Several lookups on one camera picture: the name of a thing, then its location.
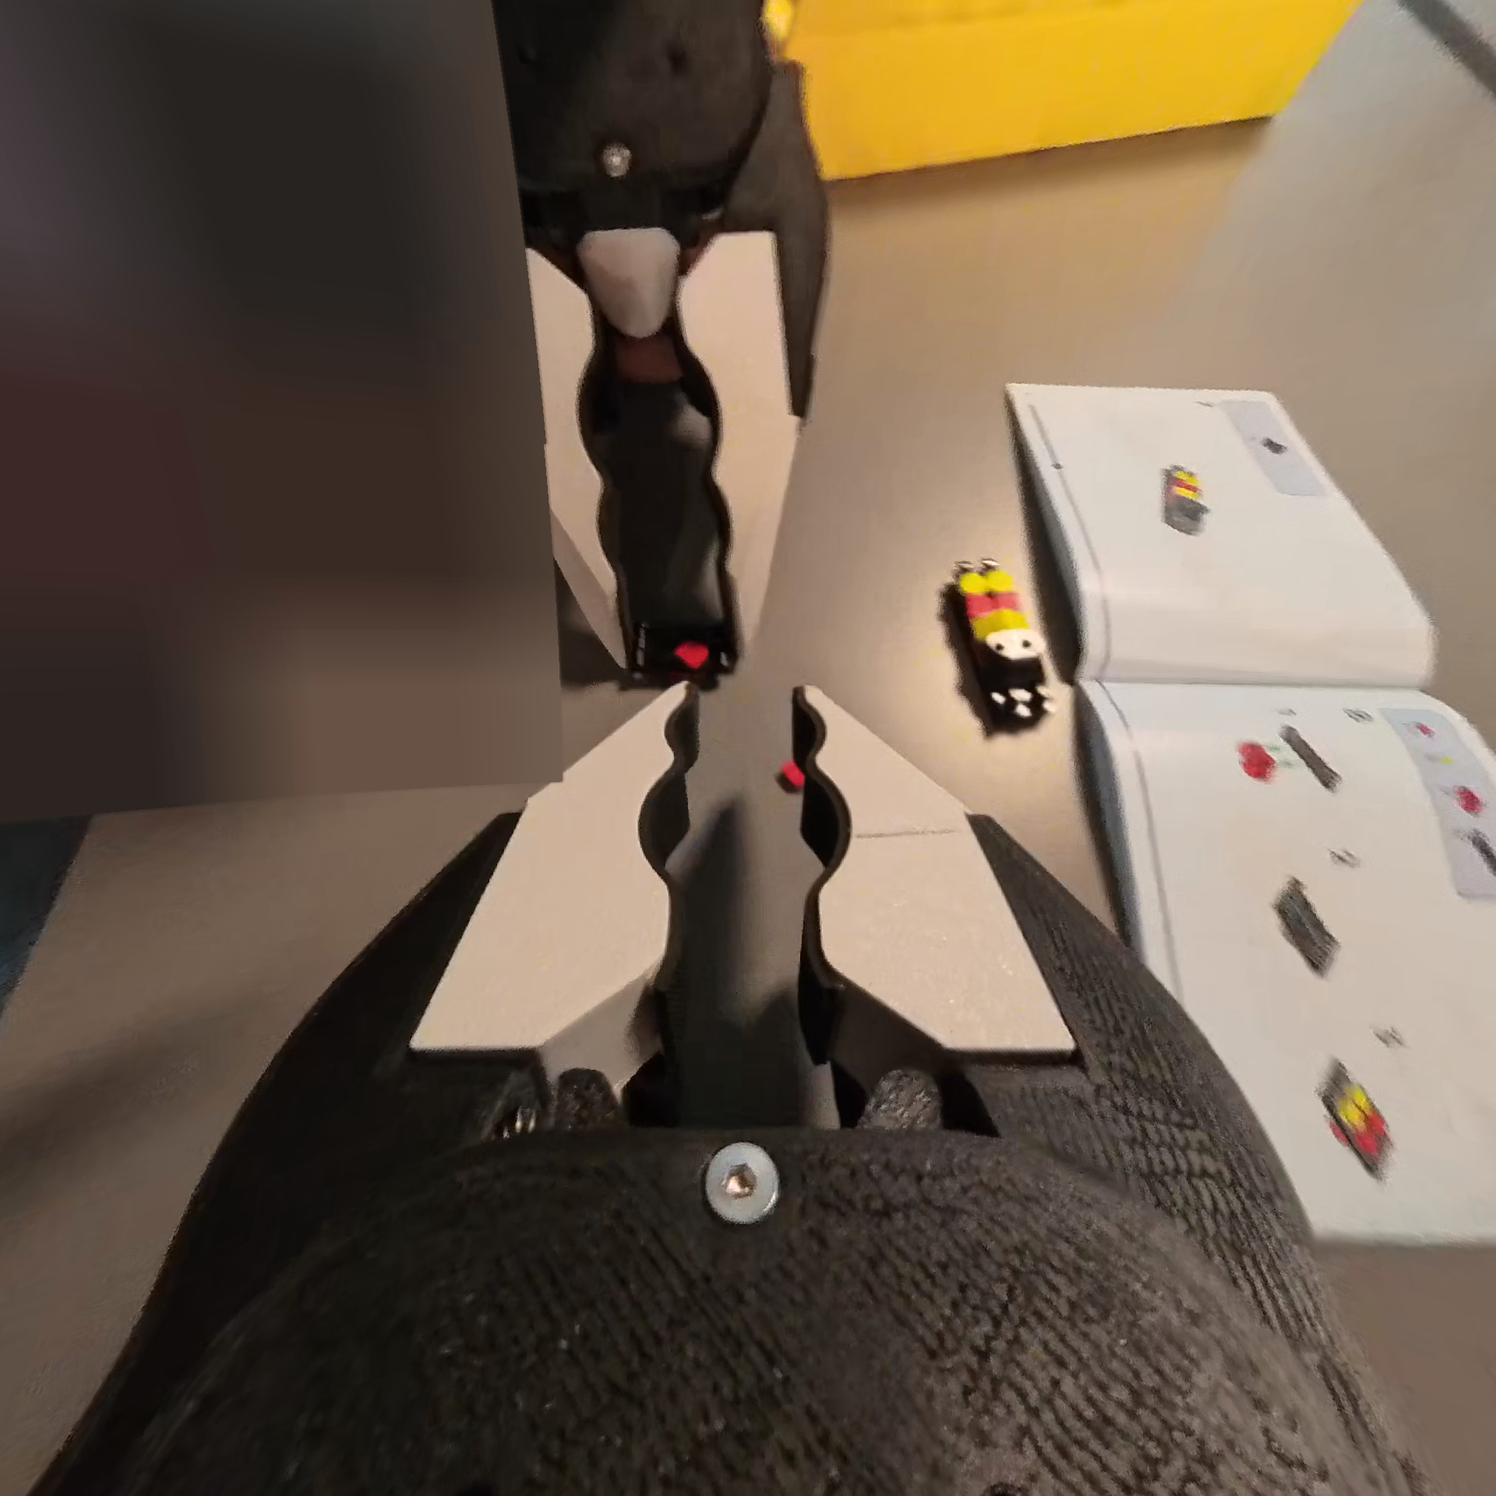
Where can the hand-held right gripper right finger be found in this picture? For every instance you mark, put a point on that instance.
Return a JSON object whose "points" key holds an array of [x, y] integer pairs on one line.
{"points": [[946, 936]]}

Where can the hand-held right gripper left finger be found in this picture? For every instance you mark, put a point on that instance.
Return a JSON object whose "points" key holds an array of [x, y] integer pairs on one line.
{"points": [[549, 924]]}

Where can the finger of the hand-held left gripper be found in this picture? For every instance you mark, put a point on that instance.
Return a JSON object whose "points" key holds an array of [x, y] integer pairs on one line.
{"points": [[748, 445], [566, 468]]}

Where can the black lego plate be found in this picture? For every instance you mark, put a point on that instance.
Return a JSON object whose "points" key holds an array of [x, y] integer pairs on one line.
{"points": [[650, 649]]}

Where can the black yellow red lego model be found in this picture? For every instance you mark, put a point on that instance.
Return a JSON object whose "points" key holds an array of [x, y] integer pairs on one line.
{"points": [[1005, 655]]}

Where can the person's left hand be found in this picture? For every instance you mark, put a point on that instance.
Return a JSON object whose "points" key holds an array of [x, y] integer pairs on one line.
{"points": [[645, 357]]}

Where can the yellow plastic bin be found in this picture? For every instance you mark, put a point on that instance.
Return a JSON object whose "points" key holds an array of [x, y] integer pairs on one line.
{"points": [[1051, 83]]}

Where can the white instruction booklet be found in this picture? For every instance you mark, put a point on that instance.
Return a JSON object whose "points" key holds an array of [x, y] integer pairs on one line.
{"points": [[1227, 585]]}

